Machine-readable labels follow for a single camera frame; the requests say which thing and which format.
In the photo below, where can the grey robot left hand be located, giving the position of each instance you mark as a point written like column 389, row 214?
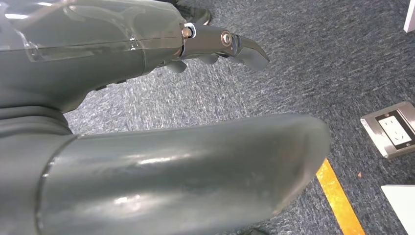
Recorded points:
column 97, row 39

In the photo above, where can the yellow floor tape marking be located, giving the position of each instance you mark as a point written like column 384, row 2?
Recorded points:
column 337, row 201

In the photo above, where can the silver floor socket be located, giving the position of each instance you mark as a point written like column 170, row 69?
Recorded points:
column 394, row 131

